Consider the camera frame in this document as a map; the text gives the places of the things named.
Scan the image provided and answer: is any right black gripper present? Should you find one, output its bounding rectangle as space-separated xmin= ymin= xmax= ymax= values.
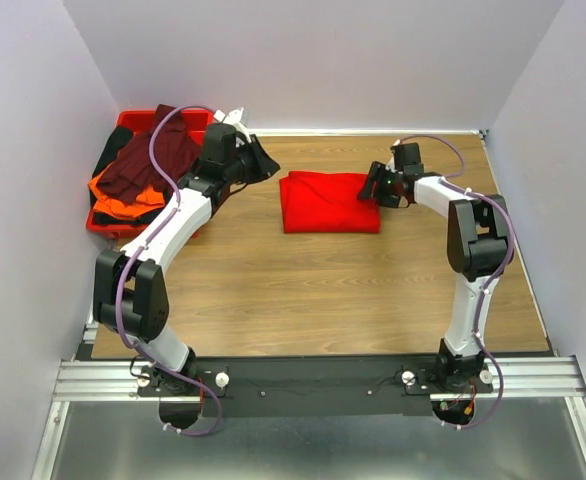
xmin=355 ymin=162 xmax=402 ymax=211

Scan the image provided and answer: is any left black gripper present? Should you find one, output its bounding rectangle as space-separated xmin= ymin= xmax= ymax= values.
xmin=225 ymin=134 xmax=281 ymax=185

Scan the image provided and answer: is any bright red t shirt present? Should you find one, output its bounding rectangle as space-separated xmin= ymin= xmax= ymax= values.
xmin=279 ymin=171 xmax=381 ymax=234

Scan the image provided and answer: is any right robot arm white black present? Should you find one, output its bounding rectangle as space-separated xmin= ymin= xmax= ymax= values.
xmin=358 ymin=139 xmax=515 ymax=392

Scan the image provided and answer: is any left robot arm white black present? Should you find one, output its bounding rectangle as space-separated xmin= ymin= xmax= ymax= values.
xmin=92 ymin=117 xmax=280 ymax=395

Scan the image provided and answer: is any orange t shirt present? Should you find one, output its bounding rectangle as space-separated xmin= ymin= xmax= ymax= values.
xmin=86 ymin=166 xmax=166 ymax=222

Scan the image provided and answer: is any red plastic bin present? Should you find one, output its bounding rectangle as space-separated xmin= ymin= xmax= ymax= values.
xmin=86 ymin=108 xmax=213 ymax=240

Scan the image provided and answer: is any black t shirt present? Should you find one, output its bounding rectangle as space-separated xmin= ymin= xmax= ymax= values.
xmin=88 ymin=126 xmax=172 ymax=227

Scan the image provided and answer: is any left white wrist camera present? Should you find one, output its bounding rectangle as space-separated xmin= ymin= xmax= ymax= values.
xmin=213 ymin=107 xmax=252 ymax=144

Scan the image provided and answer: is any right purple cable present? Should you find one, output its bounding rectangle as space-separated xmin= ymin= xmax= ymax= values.
xmin=397 ymin=134 xmax=516 ymax=431

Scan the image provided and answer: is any purple cable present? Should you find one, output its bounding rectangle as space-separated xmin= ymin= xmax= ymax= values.
xmin=115 ymin=104 xmax=224 ymax=437
xmin=397 ymin=134 xmax=516 ymax=431

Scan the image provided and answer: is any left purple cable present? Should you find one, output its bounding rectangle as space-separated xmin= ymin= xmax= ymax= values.
xmin=115 ymin=104 xmax=224 ymax=437

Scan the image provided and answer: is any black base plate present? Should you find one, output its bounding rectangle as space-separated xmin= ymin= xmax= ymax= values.
xmin=137 ymin=354 xmax=493 ymax=418

